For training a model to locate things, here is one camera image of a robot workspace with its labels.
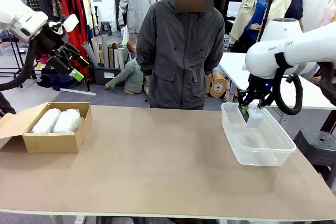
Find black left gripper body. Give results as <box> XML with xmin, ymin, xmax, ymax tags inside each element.
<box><xmin>35</xmin><ymin>26</ymin><xmax>69</xmax><ymax>56</ymax></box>

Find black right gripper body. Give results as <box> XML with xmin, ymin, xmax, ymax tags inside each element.
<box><xmin>248</xmin><ymin>75</ymin><xmax>275</xmax><ymax>99</ymax></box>

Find small white box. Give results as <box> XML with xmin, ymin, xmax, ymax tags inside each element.
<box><xmin>246</xmin><ymin>103</ymin><xmax>264</xmax><ymax>128</ymax></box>

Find bubble clock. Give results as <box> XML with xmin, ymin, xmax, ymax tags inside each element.
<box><xmin>53</xmin><ymin>108</ymin><xmax>85</xmax><ymax>133</ymax></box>
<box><xmin>30</xmin><ymin>108</ymin><xmax>61</xmax><ymax>134</ymax></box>

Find person's left forearm grey sleeve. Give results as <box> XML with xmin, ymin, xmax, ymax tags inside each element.
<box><xmin>204</xmin><ymin>53</ymin><xmax>226</xmax><ymax>77</ymax></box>

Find person's right forearm grey sleeve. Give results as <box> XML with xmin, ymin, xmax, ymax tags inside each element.
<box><xmin>136</xmin><ymin>56</ymin><xmax>154</xmax><ymax>78</ymax></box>

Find red hanging dress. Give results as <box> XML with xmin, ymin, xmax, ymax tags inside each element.
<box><xmin>58</xmin><ymin>0</ymin><xmax>91</xmax><ymax>77</ymax></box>

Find grey leaning paper roll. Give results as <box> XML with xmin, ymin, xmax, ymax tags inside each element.
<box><xmin>80</xmin><ymin>40</ymin><xmax>99</xmax><ymax>67</ymax></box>

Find dark blue cloth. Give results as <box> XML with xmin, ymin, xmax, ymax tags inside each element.
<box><xmin>36</xmin><ymin>68</ymin><xmax>79</xmax><ymax>91</ymax></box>

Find beige paper roll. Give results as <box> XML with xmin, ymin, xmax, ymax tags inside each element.
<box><xmin>91</xmin><ymin>37</ymin><xmax>105</xmax><ymax>65</ymax></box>

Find tape rolls in background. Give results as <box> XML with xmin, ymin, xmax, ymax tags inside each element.
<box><xmin>209</xmin><ymin>71</ymin><xmax>228</xmax><ymax>100</ymax></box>

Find tall grey paper tube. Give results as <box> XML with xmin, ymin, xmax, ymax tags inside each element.
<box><xmin>101</xmin><ymin>34</ymin><xmax>110</xmax><ymax>69</ymax></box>

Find white work table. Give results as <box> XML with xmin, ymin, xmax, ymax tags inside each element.
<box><xmin>217</xmin><ymin>52</ymin><xmax>336</xmax><ymax>133</ymax></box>

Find white bar on floor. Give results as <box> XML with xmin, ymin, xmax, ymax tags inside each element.
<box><xmin>60</xmin><ymin>88</ymin><xmax>97</xmax><ymax>96</ymax></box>

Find brown paper tube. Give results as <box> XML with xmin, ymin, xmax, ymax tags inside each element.
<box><xmin>108</xmin><ymin>47</ymin><xmax>115</xmax><ymax>69</ymax></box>

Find dark storage bin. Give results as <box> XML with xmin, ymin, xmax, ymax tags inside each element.
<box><xmin>93</xmin><ymin>66</ymin><xmax>124</xmax><ymax>86</ymax></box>

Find black hanging garment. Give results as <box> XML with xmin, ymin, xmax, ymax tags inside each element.
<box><xmin>39</xmin><ymin>0</ymin><xmax>62</xmax><ymax>23</ymax></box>

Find small grey stool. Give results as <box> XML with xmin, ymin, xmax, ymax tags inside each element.
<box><xmin>100</xmin><ymin>21</ymin><xmax>112</xmax><ymax>36</ymax></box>

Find white paper roll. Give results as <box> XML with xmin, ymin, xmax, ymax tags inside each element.
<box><xmin>118</xmin><ymin>47</ymin><xmax>125</xmax><ymax>69</ymax></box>
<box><xmin>113</xmin><ymin>48</ymin><xmax>121</xmax><ymax>69</ymax></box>

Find clear plastic container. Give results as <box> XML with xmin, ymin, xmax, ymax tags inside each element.
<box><xmin>220</xmin><ymin>102</ymin><xmax>297</xmax><ymax>167</ymax></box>

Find mannequin in green top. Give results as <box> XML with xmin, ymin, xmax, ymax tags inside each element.
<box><xmin>104</xmin><ymin>37</ymin><xmax>149</xmax><ymax>95</ymax></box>

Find black plastic stool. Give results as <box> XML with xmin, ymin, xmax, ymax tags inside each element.
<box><xmin>292</xmin><ymin>129</ymin><xmax>336</xmax><ymax>183</ymax></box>

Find bystander arm in dark sleeve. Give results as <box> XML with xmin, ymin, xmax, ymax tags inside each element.
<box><xmin>0</xmin><ymin>91</ymin><xmax>17</xmax><ymax>116</ymax></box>

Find open cardboard box with flap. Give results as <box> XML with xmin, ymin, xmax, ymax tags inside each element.
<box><xmin>0</xmin><ymin>102</ymin><xmax>92</xmax><ymax>154</ymax></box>

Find person in light grey hoodie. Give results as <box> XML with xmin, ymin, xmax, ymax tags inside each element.
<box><xmin>118</xmin><ymin>0</ymin><xmax>157</xmax><ymax>35</ymax></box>

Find person in dark grey jacket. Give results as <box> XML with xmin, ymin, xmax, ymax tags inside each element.
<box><xmin>135</xmin><ymin>0</ymin><xmax>226</xmax><ymax>111</ymax></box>

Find white monitor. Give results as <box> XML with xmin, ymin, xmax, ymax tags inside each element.
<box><xmin>226</xmin><ymin>1</ymin><xmax>242</xmax><ymax>18</ymax></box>

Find pink garment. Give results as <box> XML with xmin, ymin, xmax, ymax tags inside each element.
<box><xmin>316</xmin><ymin>0</ymin><xmax>336</xmax><ymax>29</ymax></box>

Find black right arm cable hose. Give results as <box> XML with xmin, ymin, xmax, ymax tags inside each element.
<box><xmin>272</xmin><ymin>52</ymin><xmax>336</xmax><ymax>116</ymax></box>

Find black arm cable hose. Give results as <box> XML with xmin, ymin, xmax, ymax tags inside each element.
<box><xmin>0</xmin><ymin>39</ymin><xmax>39</xmax><ymax>91</ymax></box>
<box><xmin>272</xmin><ymin>52</ymin><xmax>336</xmax><ymax>116</ymax></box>

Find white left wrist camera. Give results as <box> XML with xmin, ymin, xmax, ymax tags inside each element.
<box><xmin>49</xmin><ymin>13</ymin><xmax>79</xmax><ymax>35</ymax></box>

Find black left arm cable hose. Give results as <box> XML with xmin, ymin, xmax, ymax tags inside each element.
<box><xmin>0</xmin><ymin>39</ymin><xmax>39</xmax><ymax>91</ymax></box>

